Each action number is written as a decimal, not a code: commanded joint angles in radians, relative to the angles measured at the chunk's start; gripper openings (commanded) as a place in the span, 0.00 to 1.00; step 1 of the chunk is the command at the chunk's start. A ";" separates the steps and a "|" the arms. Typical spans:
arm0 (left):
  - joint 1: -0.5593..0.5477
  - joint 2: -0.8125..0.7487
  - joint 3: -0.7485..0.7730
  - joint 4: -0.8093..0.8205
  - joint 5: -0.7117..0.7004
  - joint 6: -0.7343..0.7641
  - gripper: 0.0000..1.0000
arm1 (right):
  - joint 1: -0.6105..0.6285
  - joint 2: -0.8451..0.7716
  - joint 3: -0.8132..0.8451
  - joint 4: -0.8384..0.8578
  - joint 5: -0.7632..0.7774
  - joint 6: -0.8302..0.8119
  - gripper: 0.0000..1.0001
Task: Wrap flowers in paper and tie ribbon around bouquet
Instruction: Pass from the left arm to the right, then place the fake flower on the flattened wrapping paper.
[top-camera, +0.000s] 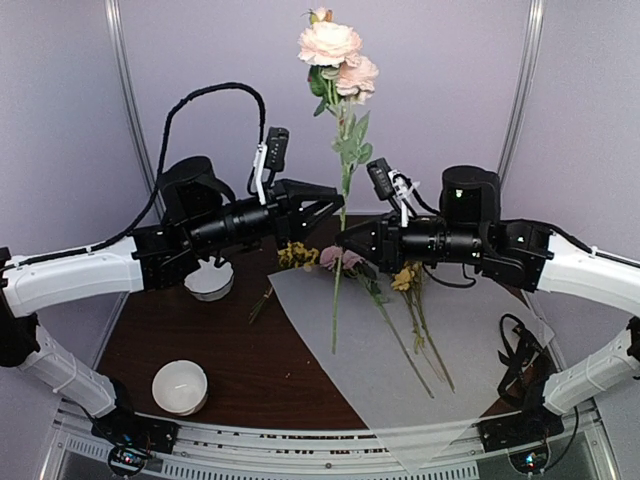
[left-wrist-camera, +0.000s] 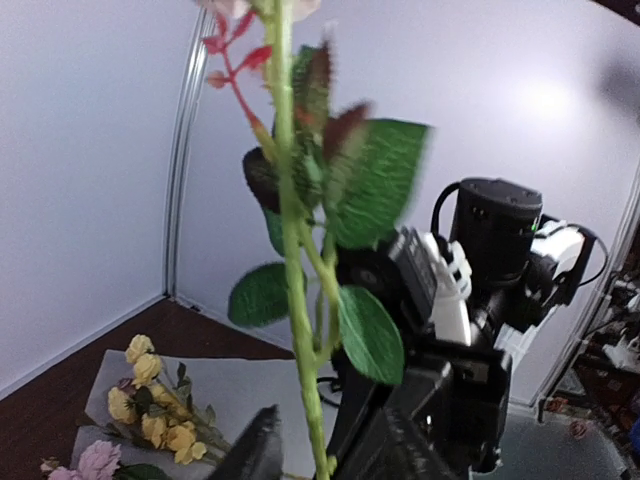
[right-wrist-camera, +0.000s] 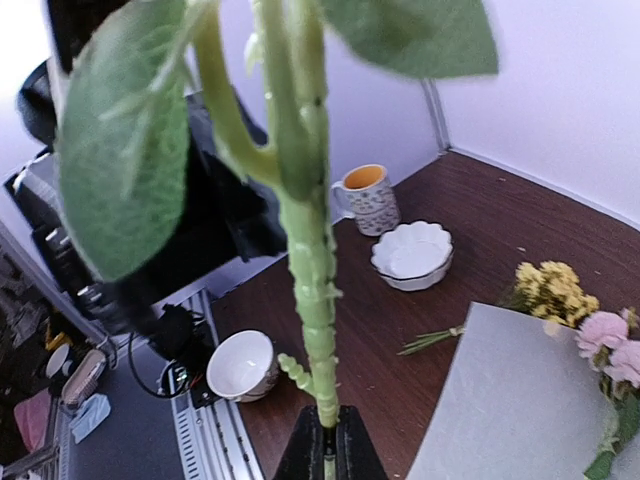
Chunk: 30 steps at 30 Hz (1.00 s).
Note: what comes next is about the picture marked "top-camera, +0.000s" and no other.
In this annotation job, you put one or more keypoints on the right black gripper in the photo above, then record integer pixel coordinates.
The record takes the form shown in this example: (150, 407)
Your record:
(387, 251)

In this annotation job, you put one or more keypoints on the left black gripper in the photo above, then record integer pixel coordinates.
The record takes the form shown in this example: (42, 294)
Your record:
(287, 213)

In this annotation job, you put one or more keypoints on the pink flower stem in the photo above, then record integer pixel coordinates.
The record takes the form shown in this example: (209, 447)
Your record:
(331, 258)

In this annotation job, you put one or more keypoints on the small yellow flower sprig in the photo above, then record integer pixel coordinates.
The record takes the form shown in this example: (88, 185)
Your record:
(294, 256)

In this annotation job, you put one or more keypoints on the translucent white wrapping paper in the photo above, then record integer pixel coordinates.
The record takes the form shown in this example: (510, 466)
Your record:
(416, 404)

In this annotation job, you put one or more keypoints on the pink rose stem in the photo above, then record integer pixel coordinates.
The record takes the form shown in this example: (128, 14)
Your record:
(342, 78)

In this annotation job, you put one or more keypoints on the yellow blossom stem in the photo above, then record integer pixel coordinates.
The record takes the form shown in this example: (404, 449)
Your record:
(409, 283)

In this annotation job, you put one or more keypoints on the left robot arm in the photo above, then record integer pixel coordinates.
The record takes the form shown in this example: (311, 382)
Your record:
(146, 259)

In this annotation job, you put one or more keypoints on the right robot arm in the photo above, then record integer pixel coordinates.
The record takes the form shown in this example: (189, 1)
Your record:
(528, 255)

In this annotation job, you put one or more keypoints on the white scalloped bowl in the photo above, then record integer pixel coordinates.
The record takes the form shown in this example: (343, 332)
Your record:
(210, 282)

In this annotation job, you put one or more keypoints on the plain white bowl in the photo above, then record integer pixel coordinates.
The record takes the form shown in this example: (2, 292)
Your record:
(180, 387)

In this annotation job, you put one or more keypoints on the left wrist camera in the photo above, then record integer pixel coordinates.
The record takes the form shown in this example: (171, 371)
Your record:
(269, 160)

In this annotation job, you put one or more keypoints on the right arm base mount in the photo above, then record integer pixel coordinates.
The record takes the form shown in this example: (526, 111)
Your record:
(518, 429)

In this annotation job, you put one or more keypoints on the aluminium front rail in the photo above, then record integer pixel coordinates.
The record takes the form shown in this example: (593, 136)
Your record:
(200, 451)

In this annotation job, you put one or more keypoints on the left aluminium frame post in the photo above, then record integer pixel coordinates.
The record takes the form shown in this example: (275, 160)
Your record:
(118, 41)

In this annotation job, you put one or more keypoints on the aluminium frame post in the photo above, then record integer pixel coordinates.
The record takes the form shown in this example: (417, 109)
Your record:
(524, 82)
(118, 41)

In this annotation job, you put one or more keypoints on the right aluminium frame post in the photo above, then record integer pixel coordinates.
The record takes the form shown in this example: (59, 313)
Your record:
(524, 82)

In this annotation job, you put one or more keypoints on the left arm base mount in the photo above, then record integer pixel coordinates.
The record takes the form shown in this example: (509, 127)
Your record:
(140, 433)

